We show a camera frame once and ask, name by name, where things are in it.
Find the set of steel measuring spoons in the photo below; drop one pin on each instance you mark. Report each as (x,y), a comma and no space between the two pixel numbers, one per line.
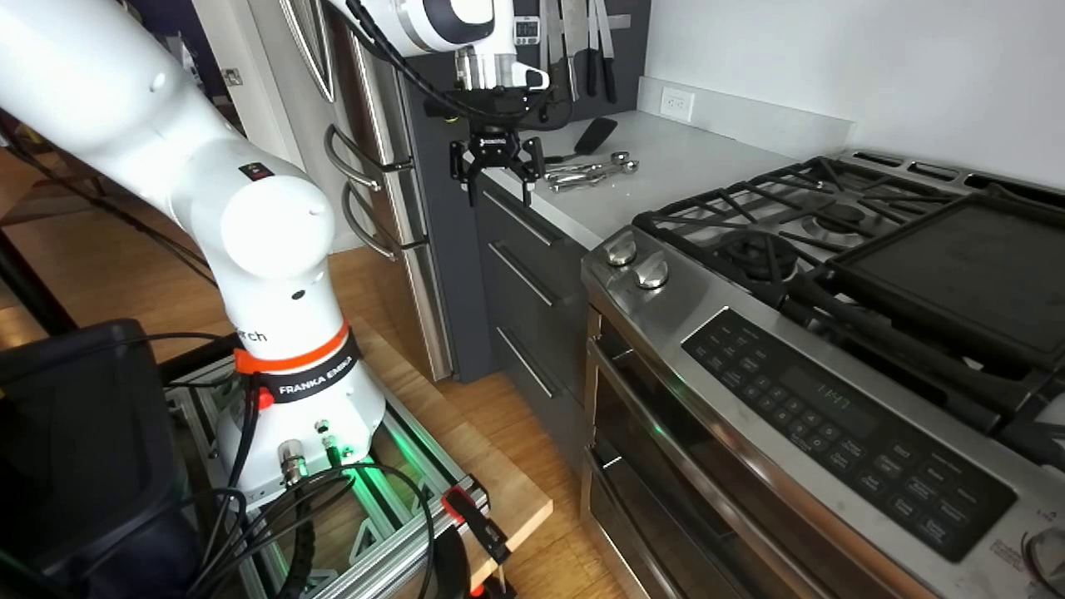
(591,172)

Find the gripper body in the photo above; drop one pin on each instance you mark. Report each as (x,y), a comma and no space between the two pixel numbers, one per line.
(493,143)

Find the stove knob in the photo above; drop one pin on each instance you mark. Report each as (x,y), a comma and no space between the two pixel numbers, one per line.
(621,249)
(651,272)

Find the burner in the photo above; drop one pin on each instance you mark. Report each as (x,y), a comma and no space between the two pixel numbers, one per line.
(834,218)
(755,254)

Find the red and black clamp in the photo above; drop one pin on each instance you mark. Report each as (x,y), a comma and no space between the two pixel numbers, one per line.
(474,520)

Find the grey drawer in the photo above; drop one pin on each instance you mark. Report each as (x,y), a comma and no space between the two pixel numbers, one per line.
(532,320)
(541,399)
(532,229)

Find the magnetic knife strip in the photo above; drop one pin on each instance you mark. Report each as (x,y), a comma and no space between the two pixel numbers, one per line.
(620,22)

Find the black box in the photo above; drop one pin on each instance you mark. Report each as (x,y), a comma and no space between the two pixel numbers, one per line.
(75,449)

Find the black griddle plate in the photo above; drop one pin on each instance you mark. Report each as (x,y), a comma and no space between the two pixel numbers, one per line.
(957,274)

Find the oven drawer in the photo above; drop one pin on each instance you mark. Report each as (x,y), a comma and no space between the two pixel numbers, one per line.
(616,532)

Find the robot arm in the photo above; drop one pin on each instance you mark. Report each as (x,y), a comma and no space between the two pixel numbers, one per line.
(250,208)

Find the oven door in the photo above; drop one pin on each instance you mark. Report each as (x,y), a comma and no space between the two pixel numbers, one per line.
(666,433)

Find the wall socket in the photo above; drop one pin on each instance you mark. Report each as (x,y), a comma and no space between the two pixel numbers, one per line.
(676,103)

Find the kitchen timer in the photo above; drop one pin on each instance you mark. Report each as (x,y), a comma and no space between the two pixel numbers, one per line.
(527,30)

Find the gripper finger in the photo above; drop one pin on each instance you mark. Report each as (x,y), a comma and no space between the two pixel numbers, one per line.
(464,160)
(532,158)

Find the kitchen knife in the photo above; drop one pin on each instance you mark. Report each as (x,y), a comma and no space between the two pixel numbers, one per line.
(568,50)
(591,58)
(608,66)

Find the white door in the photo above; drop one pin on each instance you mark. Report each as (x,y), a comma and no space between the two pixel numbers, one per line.
(241,91)

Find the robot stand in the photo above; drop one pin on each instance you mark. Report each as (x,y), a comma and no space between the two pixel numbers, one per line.
(466,466)

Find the black spatula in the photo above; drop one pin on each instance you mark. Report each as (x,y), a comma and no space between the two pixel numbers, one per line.
(595,135)

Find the stainless steel gas range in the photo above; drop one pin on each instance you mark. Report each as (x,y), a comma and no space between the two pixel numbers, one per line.
(749,349)

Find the stainless steel refrigerator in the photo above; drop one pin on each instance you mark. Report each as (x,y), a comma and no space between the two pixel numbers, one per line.
(391,216)

